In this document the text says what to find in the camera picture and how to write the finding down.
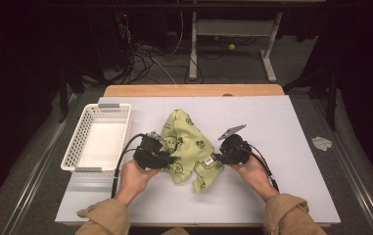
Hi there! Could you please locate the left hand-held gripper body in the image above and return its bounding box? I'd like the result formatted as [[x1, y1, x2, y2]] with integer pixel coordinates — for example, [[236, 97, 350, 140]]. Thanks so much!
[[133, 131, 175, 170]]

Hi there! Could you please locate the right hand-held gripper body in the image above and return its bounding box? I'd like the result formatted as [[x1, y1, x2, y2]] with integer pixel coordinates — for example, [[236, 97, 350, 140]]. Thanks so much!
[[217, 124, 252, 165]]

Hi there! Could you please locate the green printed baby romper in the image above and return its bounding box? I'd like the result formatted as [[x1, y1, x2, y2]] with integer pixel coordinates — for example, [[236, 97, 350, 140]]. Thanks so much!
[[159, 108, 225, 194]]

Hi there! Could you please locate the white plastic basket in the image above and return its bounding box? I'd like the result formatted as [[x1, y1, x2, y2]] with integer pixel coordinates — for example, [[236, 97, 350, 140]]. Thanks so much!
[[60, 103, 132, 173]]

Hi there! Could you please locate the person's right hand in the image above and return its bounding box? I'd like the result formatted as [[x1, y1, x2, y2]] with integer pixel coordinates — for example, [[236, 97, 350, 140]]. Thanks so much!
[[229, 155, 280, 204]]

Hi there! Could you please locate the person's left hand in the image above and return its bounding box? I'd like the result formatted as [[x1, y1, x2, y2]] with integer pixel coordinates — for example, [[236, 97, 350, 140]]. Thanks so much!
[[114, 159, 161, 208]]

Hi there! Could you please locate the white board sheet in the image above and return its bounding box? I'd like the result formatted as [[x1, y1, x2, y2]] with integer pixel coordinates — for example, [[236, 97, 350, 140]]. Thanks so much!
[[55, 95, 342, 226]]

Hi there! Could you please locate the person's tan trouser leg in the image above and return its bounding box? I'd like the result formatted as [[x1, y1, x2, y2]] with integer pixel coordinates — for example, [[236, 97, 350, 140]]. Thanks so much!
[[161, 227, 190, 235]]

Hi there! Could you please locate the crumpled white paper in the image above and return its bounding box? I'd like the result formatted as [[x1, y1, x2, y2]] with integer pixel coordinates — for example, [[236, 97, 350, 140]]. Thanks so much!
[[310, 136, 334, 152]]

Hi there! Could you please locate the black stand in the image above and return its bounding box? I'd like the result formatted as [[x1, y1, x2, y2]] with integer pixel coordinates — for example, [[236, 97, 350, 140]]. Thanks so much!
[[283, 65, 340, 132], [58, 65, 85, 124]]

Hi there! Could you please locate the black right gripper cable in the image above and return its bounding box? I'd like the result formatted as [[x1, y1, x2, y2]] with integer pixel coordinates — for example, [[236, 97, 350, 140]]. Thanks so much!
[[246, 143, 280, 193]]

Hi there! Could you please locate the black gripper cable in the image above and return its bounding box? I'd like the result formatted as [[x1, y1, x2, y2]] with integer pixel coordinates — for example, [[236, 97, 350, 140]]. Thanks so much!
[[246, 143, 280, 193], [110, 132, 148, 200]]

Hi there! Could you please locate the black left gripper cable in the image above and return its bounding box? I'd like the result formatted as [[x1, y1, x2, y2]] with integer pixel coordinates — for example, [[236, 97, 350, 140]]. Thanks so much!
[[110, 132, 148, 200]]

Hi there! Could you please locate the tangle of floor cables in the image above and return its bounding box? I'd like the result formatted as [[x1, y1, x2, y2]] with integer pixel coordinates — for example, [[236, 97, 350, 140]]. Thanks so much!
[[114, 13, 205, 85]]

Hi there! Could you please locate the metal floor rail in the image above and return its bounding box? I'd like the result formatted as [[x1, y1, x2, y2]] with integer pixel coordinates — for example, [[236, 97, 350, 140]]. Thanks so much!
[[0, 94, 77, 235], [310, 97, 373, 235]]

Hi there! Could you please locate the white desk frame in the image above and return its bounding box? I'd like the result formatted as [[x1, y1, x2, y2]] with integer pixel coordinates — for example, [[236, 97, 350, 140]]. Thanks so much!
[[188, 11, 284, 82]]

